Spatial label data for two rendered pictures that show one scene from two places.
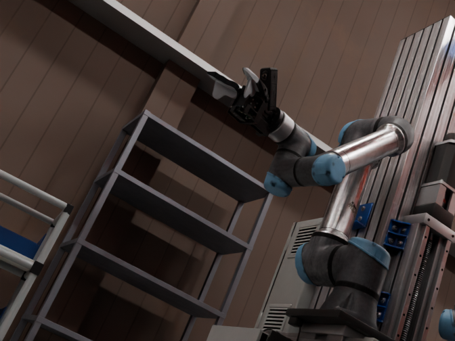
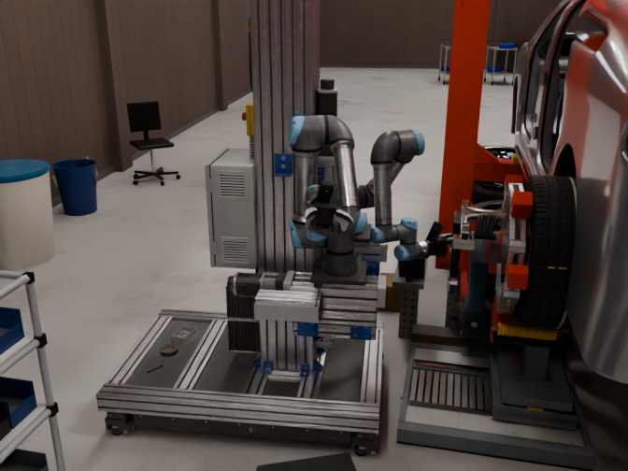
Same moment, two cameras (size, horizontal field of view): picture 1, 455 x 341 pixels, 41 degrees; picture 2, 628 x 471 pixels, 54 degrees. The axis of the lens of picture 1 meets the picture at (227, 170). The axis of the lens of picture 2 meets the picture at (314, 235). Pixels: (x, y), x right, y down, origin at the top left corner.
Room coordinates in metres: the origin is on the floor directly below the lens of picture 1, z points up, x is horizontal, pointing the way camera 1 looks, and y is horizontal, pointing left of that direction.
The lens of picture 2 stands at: (0.48, 1.74, 1.85)
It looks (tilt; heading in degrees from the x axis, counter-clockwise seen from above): 20 degrees down; 298
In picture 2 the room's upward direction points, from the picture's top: straight up
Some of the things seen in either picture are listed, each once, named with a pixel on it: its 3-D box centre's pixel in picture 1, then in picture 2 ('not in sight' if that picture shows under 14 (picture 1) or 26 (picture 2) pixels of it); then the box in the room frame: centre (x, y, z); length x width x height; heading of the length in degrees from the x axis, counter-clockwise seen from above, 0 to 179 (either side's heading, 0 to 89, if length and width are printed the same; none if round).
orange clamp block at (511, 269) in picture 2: not in sight; (516, 277); (0.83, -0.63, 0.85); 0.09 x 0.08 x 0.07; 105
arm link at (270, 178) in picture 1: (287, 173); (321, 224); (1.45, -0.15, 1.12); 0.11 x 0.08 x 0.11; 35
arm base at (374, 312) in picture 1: (351, 308); (339, 258); (1.51, -0.43, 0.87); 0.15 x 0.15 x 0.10
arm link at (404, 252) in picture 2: not in sight; (406, 250); (1.34, -0.78, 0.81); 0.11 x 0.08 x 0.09; 60
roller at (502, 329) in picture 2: not in sight; (526, 331); (0.79, -0.84, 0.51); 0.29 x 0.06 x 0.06; 15
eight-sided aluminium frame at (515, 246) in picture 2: not in sight; (509, 248); (0.92, -0.93, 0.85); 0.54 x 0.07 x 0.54; 105
